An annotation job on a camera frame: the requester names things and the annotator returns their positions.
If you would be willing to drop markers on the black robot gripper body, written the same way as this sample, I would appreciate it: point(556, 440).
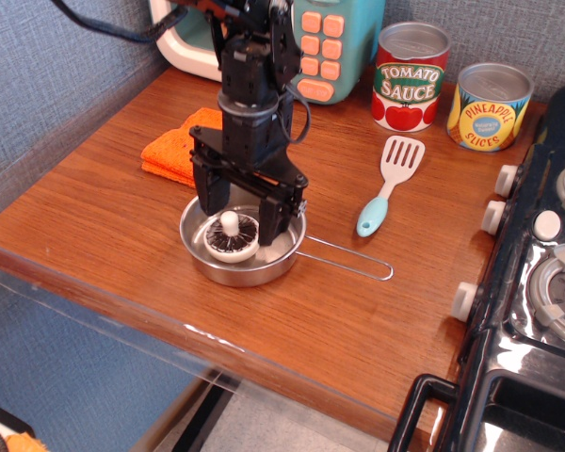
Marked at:
point(250, 149)

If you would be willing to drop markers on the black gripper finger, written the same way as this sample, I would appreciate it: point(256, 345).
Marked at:
point(212, 188)
point(274, 219)

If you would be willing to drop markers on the white toy mushroom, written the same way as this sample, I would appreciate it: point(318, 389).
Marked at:
point(232, 237)

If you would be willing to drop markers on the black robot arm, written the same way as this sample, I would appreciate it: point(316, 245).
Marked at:
point(258, 58)

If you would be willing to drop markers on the small steel frying pan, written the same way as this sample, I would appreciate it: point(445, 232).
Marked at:
point(270, 262)

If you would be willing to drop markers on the folded orange cloth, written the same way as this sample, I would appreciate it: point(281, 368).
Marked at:
point(169, 155)

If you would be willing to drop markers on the teal toy microwave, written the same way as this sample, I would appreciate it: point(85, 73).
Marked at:
point(338, 40)

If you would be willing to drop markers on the tomato sauce can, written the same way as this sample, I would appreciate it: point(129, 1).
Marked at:
point(409, 74)

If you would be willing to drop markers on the white stove knob lower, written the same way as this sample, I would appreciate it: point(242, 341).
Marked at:
point(463, 300)

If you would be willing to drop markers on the white stove knob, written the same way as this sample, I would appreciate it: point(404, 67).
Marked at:
point(463, 300)
point(492, 217)
point(505, 180)

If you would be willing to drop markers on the white stove knob middle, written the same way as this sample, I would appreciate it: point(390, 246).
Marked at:
point(492, 217)

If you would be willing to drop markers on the white stove knob upper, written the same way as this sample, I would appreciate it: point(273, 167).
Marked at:
point(505, 180)

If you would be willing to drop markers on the pineapple slices can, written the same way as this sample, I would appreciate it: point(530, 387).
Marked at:
point(489, 105)

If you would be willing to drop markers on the black toy stove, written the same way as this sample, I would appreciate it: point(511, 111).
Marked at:
point(510, 392)

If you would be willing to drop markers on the white spatula teal handle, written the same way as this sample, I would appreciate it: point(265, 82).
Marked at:
point(400, 158)

